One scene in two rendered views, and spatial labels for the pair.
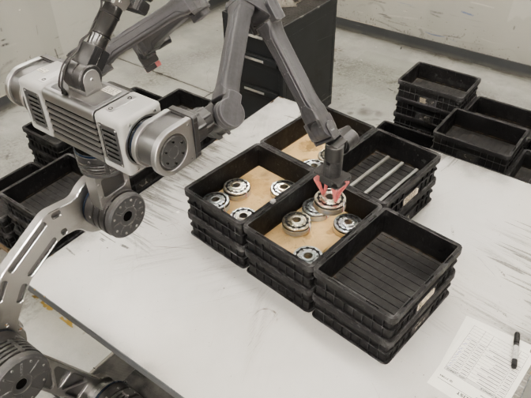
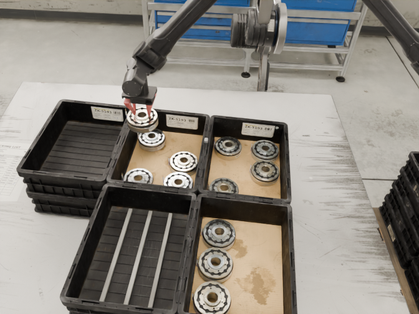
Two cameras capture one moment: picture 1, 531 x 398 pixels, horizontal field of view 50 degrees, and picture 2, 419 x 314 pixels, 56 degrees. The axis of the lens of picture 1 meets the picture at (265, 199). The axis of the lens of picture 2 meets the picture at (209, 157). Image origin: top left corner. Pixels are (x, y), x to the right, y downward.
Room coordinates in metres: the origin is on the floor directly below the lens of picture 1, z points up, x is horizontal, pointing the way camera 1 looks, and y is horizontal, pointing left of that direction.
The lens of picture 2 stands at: (2.33, -0.69, 1.89)
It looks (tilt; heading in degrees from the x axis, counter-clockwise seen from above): 45 degrees down; 140
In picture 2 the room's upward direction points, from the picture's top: 4 degrees clockwise
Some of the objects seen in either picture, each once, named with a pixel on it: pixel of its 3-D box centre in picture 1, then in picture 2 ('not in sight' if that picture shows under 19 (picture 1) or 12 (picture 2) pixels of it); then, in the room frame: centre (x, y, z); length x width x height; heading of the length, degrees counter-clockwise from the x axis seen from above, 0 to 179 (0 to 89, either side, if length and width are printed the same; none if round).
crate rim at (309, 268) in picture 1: (314, 218); (163, 147); (1.45, -0.16, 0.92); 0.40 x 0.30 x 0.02; 136
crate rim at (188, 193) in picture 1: (250, 182); (246, 156); (1.66, 0.05, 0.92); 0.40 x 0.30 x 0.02; 136
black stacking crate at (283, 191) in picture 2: (250, 193); (245, 166); (1.66, 0.05, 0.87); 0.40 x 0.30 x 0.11; 136
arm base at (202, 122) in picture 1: (193, 125); not in sight; (1.21, 0.17, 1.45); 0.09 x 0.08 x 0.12; 52
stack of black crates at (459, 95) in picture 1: (433, 112); not in sight; (3.02, -1.04, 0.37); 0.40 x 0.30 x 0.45; 52
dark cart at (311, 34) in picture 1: (281, 69); not in sight; (3.47, -0.13, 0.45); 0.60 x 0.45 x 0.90; 142
